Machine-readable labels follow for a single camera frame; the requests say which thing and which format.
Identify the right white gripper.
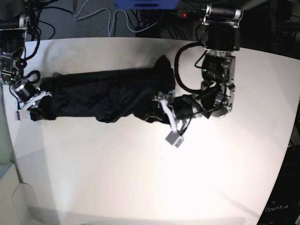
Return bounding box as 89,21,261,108
14,86,52,121

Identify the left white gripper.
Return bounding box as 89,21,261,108
151,90,199,148

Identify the black long-sleeve T-shirt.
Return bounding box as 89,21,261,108
30,56,175,124

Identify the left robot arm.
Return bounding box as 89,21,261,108
153,0,243,148

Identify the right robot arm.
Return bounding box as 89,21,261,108
0,0,52,120

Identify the black OpenArm equipment case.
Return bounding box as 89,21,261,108
258,145,300,225

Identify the blue plastic box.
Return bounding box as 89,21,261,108
113,0,180,10

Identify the light blue cable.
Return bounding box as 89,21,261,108
74,7,141,37

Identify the black power strip red switch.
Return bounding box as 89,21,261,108
175,10,204,20

